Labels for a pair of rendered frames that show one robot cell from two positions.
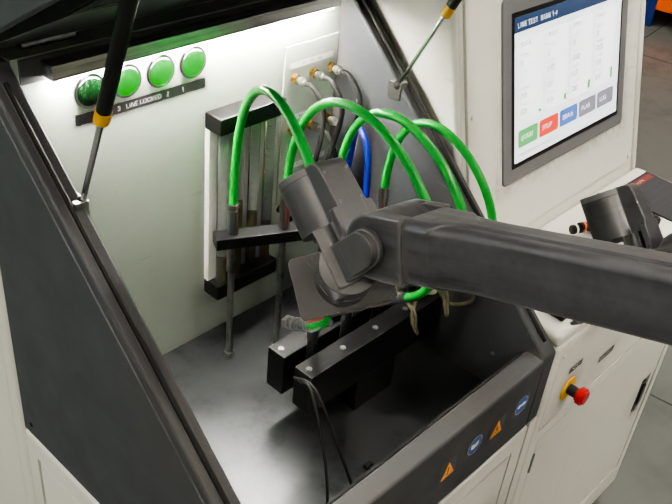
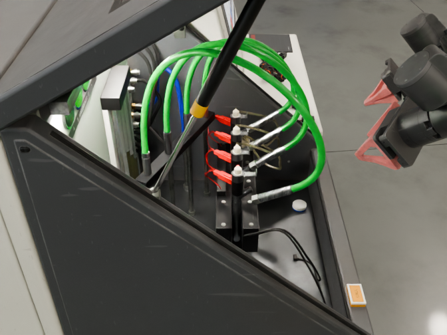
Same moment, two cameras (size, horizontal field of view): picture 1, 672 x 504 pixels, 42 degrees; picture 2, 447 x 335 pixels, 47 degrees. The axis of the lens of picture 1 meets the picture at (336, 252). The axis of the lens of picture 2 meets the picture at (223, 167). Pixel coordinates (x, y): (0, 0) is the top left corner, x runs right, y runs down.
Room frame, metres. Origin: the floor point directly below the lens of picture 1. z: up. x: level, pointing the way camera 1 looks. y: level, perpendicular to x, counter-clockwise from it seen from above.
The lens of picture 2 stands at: (0.41, 0.62, 1.81)
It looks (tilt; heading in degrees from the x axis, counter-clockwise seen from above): 38 degrees down; 320
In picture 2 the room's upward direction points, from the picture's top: straight up
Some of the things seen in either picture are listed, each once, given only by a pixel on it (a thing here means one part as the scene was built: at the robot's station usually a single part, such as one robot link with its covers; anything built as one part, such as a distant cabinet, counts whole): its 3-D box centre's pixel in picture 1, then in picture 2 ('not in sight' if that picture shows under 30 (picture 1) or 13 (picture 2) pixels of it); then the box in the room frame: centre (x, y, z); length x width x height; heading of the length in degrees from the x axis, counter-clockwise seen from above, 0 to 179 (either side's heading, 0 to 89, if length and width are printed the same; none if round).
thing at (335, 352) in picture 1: (356, 351); (235, 203); (1.16, -0.06, 0.91); 0.34 x 0.10 x 0.15; 140
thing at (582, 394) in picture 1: (576, 393); not in sight; (1.24, -0.48, 0.80); 0.05 x 0.04 x 0.05; 140
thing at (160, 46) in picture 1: (209, 30); (96, 32); (1.24, 0.22, 1.43); 0.54 x 0.03 x 0.02; 140
